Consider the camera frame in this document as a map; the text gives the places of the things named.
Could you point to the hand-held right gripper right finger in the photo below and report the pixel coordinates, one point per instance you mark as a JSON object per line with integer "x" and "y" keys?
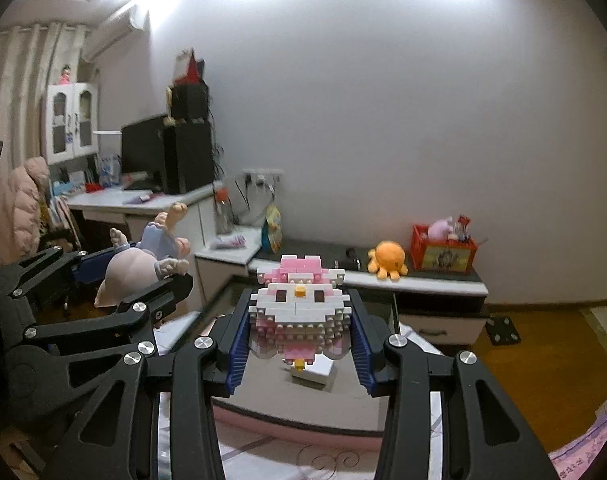
{"x": 363, "y": 360}

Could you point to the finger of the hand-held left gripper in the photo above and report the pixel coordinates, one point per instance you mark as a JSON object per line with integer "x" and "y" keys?
{"x": 90, "y": 265}
{"x": 148, "y": 300}

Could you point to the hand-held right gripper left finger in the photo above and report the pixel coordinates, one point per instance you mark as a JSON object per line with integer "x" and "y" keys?
{"x": 239, "y": 355}

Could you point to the bald doll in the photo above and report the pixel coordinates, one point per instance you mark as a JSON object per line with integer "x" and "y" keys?
{"x": 133, "y": 265}

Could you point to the pink storage box black rim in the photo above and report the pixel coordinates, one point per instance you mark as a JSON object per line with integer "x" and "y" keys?
{"x": 293, "y": 410}

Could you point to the pink white brick bird figure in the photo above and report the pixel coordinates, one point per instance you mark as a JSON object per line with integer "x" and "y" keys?
{"x": 298, "y": 305}

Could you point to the small white box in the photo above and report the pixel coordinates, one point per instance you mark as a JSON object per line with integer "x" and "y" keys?
{"x": 313, "y": 372}

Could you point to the white desk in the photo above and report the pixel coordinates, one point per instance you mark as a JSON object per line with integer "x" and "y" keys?
{"x": 108, "y": 200}

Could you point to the pink puffer jacket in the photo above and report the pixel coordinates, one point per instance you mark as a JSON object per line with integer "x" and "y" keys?
{"x": 20, "y": 210}

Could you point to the pink purple packet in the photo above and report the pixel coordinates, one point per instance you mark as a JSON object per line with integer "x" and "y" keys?
{"x": 228, "y": 242}

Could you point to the orange octopus plush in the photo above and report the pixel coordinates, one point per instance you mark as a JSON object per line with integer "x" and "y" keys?
{"x": 388, "y": 257}

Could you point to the striped bed sheet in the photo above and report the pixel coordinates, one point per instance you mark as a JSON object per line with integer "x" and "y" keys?
{"x": 283, "y": 452}

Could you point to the clear bottle red cap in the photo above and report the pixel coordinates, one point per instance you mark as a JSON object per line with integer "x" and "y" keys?
{"x": 224, "y": 212}

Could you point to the black computer monitor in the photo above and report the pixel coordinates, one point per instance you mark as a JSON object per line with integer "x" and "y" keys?
{"x": 141, "y": 150}

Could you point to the yellow blue snack bag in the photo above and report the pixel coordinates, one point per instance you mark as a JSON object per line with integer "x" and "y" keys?
{"x": 272, "y": 230}

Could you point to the red storage crate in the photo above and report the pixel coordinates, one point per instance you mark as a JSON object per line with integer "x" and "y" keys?
{"x": 443, "y": 257}

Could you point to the white glass-door cabinet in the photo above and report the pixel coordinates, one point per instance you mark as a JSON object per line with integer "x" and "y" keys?
{"x": 73, "y": 122}

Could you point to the black computer tower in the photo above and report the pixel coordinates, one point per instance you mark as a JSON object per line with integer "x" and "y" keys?
{"x": 188, "y": 157}

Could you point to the pink plush toy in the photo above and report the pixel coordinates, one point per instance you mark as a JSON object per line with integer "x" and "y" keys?
{"x": 441, "y": 229}

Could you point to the beige curtain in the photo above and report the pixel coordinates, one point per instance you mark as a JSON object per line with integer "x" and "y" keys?
{"x": 18, "y": 90}

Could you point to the small doll figurine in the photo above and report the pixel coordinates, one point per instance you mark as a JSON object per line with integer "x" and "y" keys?
{"x": 65, "y": 75}

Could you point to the red white carton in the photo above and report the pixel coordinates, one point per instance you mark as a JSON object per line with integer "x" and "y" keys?
{"x": 189, "y": 67}

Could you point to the white air conditioner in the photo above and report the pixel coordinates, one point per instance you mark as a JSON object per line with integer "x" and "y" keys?
{"x": 115, "y": 30}

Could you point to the pink printed paper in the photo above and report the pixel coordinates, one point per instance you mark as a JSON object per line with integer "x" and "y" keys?
{"x": 588, "y": 445}

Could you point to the black metal bracket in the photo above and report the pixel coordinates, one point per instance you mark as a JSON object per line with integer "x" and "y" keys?
{"x": 503, "y": 330}

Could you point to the white wall power outlet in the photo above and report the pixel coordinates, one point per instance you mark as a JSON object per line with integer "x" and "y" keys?
{"x": 263, "y": 177}

